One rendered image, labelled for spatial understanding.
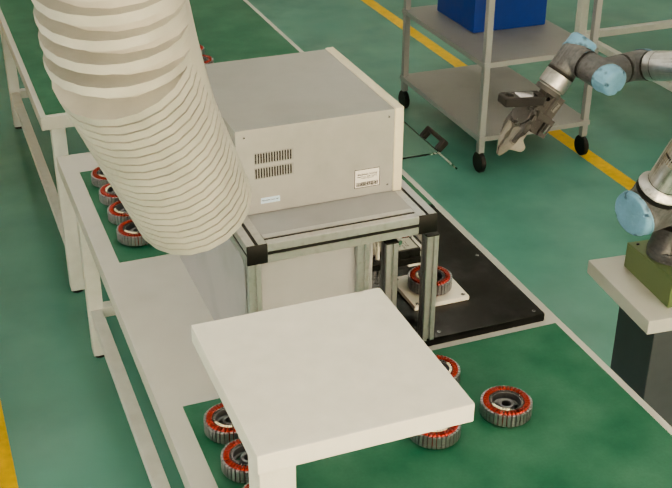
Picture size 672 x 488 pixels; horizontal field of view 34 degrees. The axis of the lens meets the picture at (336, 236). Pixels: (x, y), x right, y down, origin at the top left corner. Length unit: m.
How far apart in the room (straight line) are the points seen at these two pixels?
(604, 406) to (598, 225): 2.45
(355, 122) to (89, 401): 1.71
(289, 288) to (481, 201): 2.70
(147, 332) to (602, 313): 2.08
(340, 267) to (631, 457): 0.73
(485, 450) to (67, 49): 1.43
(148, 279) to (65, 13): 1.85
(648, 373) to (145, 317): 1.32
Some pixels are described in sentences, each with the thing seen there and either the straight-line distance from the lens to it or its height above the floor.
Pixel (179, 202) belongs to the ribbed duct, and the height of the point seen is 1.63.
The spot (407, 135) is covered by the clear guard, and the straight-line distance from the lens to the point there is 2.98.
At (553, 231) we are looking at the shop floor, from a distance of 4.84.
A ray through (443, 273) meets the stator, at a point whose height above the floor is 0.82.
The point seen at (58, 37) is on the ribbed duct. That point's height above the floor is 1.87.
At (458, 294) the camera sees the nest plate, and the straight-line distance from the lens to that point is 2.81.
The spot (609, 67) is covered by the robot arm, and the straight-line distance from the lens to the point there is 2.84.
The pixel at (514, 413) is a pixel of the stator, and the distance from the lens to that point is 2.42.
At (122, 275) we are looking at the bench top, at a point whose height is 0.75.
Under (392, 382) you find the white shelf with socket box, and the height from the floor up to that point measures 1.21.
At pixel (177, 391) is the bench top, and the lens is 2.54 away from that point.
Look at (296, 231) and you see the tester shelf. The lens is 2.38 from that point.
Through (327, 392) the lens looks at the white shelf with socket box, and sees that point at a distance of 1.74.
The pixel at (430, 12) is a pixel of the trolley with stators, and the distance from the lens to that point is 5.80.
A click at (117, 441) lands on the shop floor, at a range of 3.63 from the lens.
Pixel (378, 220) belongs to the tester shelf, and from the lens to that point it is 2.43.
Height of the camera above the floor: 2.24
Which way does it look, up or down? 28 degrees down
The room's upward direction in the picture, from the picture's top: straight up
